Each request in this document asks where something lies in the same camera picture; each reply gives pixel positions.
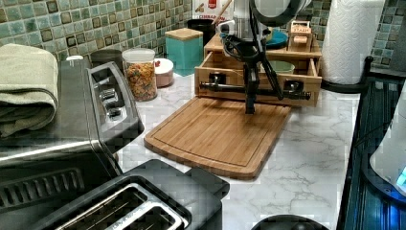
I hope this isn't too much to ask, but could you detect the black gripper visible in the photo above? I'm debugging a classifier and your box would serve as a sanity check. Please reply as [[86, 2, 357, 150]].
[[222, 34, 283, 114]]

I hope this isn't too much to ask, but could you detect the wooden drawer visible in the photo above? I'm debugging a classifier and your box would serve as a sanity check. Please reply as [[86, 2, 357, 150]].
[[194, 52, 322, 106]]

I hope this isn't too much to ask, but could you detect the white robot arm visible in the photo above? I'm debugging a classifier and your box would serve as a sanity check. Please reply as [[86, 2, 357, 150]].
[[218, 0, 312, 114]]

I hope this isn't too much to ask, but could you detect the green bowl in drawer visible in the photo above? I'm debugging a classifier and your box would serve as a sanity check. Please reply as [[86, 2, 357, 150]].
[[269, 60, 295, 74]]

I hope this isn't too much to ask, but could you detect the wooden drawer cabinet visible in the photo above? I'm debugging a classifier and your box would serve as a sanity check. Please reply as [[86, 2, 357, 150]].
[[204, 34, 322, 62]]

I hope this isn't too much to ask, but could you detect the blue plate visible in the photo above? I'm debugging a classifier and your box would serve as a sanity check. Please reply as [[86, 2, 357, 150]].
[[266, 31, 288, 50]]

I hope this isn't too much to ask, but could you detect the small wooden box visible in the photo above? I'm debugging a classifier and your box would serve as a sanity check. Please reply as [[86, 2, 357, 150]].
[[287, 20, 312, 52]]

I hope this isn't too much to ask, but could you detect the black utensil pot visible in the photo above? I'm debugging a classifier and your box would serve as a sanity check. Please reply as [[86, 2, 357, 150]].
[[187, 19, 215, 45]]

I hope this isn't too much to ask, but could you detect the bamboo cutting board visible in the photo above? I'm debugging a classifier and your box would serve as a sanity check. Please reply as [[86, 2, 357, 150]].
[[145, 98, 291, 180]]

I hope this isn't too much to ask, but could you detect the teal canister with bamboo lid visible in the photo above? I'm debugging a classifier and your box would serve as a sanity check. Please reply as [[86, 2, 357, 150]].
[[165, 28, 203, 76]]

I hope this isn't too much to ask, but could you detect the cereal box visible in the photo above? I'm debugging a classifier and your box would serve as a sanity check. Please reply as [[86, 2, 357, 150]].
[[192, 0, 234, 22]]

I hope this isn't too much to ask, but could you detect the black paper towel holder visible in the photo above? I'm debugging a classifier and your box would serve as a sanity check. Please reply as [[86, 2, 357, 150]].
[[321, 56, 373, 94]]

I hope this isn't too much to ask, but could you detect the white and pink bowl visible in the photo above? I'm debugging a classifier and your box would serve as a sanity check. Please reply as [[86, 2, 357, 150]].
[[154, 58, 173, 88]]

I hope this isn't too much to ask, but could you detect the paper towel roll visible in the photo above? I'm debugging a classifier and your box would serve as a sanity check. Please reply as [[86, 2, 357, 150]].
[[322, 0, 385, 84]]

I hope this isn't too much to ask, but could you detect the clear cereal jar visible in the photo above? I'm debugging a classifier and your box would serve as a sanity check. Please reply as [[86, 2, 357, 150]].
[[122, 48, 157, 102]]

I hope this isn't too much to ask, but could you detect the black round stand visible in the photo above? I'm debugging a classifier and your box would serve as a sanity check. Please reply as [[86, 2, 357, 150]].
[[251, 215, 328, 230]]

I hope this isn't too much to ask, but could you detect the black toaster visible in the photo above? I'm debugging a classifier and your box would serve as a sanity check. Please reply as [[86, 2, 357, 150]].
[[32, 160, 230, 230]]

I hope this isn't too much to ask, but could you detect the dark grey cup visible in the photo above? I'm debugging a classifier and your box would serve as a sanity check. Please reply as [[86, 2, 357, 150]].
[[90, 49, 124, 71]]

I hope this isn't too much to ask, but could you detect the folded green towel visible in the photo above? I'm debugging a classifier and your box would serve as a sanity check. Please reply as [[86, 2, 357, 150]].
[[0, 43, 58, 138]]

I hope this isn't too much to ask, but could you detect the silver toaster oven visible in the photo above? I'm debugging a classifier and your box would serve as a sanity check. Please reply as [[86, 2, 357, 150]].
[[0, 60, 144, 230]]

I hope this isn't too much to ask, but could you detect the black drawer handle bar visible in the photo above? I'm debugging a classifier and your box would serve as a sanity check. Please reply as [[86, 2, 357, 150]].
[[199, 74, 311, 101]]

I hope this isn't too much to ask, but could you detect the wooden spoon handle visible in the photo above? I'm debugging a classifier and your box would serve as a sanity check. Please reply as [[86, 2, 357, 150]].
[[212, 0, 233, 25]]

